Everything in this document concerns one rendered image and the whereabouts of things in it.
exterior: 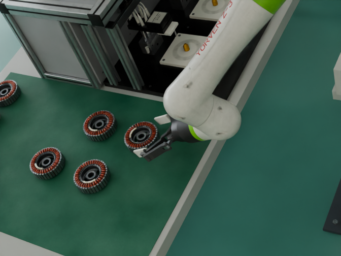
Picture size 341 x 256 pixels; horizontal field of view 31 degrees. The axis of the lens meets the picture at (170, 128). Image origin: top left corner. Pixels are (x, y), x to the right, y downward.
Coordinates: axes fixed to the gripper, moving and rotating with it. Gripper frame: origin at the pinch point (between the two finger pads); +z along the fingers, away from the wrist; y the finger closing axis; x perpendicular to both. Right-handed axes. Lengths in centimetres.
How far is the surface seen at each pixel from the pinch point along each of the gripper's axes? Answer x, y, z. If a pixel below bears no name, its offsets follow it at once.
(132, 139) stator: -2.4, 2.5, 4.6
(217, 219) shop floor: 66, -17, 43
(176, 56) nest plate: -4.1, -35.1, 7.9
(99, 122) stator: -9.8, -1.4, 18.7
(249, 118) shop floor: 61, -72, 51
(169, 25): -13.9, -39.5, 4.6
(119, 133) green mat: -3.8, -0.6, 13.4
